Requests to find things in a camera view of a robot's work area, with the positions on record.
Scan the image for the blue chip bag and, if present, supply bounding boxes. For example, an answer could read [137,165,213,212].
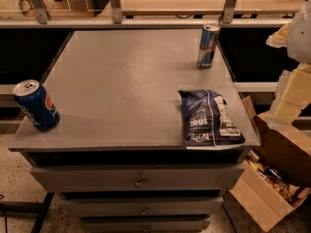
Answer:
[179,89,245,150]

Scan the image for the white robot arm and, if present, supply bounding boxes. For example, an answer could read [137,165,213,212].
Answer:
[266,0,311,128]

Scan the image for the blue silver energy drink can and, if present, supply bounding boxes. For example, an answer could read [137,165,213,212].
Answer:
[197,24,221,69]

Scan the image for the blue pepsi can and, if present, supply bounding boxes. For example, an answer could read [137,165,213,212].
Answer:
[13,80,60,131]

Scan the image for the open cardboard box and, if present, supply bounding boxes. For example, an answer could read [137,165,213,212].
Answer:
[230,97,311,232]

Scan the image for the snack items in box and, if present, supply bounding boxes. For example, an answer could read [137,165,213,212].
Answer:
[246,150,300,202]

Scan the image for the top drawer knob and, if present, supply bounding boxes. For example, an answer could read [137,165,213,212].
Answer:
[133,178,144,188]

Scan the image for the drawer knob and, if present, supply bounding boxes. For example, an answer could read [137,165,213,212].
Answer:
[133,178,144,188]
[140,207,148,216]
[143,225,149,233]

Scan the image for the grey drawer cabinet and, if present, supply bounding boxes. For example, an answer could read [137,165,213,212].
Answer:
[11,29,259,233]

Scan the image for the middle drawer knob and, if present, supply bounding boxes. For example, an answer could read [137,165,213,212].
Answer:
[140,207,148,216]

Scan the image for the bottom drawer knob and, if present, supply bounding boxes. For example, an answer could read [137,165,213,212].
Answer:
[143,225,149,233]

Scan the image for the grey metal shelf rail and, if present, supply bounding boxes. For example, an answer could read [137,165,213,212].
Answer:
[0,15,292,29]

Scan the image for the black floor cable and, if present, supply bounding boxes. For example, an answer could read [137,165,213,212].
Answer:
[0,193,9,233]

